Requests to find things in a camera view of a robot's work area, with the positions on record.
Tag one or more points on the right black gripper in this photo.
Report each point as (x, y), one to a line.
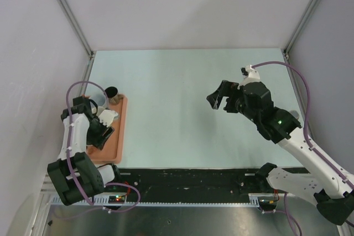
(226, 88)

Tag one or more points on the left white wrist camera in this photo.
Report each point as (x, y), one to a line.
(106, 116)

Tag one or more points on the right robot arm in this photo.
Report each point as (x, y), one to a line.
(330, 191)

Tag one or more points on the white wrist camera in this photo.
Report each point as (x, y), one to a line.
(250, 75)
(106, 116)

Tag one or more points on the grey mug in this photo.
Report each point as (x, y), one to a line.
(295, 114)

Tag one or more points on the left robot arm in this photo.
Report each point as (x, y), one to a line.
(74, 175)

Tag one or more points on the dark brown mug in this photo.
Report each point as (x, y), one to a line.
(113, 95)

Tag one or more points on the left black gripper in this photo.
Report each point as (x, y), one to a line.
(98, 140)

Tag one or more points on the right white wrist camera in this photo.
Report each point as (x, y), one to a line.
(250, 75)

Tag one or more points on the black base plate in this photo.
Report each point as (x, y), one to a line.
(193, 185)

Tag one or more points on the left aluminium frame post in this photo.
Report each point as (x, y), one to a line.
(68, 13)

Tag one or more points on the white cable duct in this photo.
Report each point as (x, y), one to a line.
(116, 200)

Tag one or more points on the aluminium frame post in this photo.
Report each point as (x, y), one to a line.
(68, 13)
(305, 18)

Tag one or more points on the right aluminium frame post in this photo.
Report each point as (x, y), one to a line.
(305, 18)

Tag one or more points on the salmon plastic tray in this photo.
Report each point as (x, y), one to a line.
(113, 148)

